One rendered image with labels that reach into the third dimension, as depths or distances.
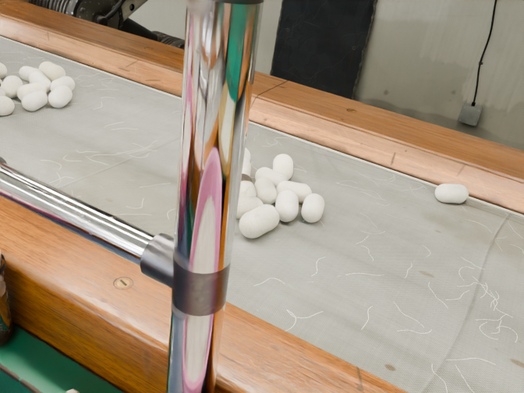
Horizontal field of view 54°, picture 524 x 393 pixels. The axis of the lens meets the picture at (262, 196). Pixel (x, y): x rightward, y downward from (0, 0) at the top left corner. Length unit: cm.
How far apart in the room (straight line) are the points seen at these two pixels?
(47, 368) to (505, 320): 31
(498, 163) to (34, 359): 47
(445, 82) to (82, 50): 195
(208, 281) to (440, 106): 238
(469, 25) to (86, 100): 201
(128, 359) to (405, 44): 229
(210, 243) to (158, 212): 25
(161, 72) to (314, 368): 50
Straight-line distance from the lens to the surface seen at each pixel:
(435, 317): 39
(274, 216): 41
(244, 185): 44
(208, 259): 19
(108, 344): 32
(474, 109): 249
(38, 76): 67
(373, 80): 256
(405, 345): 36
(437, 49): 249
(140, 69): 72
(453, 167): 57
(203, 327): 22
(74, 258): 35
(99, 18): 105
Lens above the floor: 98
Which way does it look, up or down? 30 degrees down
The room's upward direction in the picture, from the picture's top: 9 degrees clockwise
